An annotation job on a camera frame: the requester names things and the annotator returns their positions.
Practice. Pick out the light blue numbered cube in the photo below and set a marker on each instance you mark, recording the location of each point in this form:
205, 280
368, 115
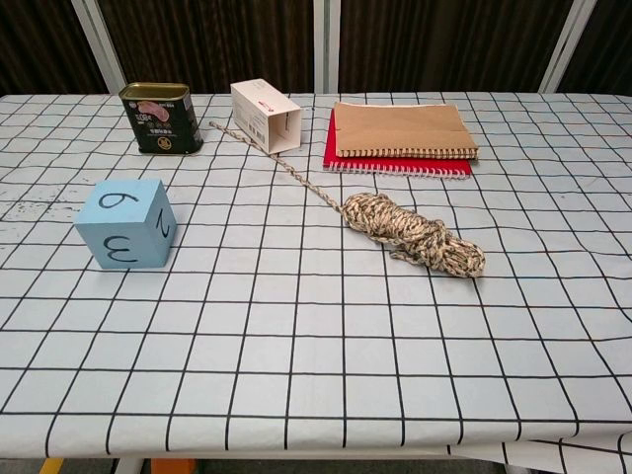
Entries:
128, 222

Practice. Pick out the grid pattern tablecloth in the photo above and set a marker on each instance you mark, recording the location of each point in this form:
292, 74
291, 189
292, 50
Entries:
316, 321

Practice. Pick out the red spiral notebook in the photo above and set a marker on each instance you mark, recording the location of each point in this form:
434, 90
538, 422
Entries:
395, 165

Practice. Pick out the white cardboard box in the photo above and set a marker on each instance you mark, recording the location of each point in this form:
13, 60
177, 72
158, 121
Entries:
261, 116

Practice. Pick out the brown spiral notebook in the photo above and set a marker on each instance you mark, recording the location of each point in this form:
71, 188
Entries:
402, 128

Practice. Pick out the black luncheon meat can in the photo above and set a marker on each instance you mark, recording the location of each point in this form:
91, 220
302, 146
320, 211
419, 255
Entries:
162, 118

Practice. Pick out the orange block under table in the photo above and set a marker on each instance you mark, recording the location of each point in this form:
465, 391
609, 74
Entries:
175, 465

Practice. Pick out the white frame post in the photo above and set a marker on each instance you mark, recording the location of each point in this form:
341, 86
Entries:
328, 44
99, 44
568, 44

